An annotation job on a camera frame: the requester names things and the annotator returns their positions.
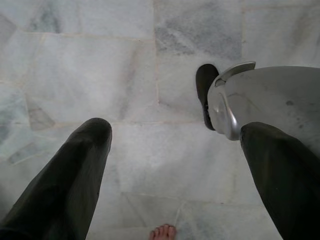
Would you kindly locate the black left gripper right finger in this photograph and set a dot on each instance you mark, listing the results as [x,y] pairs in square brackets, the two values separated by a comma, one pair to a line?
[287,187]

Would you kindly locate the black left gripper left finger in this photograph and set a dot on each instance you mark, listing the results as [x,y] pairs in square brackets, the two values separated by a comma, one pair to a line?
[57,190]

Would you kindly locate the person bare foot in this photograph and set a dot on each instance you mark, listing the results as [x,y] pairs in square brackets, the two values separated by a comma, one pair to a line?
[163,233]

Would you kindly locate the black robot left foot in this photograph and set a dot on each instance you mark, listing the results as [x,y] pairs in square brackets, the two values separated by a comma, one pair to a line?
[203,82]

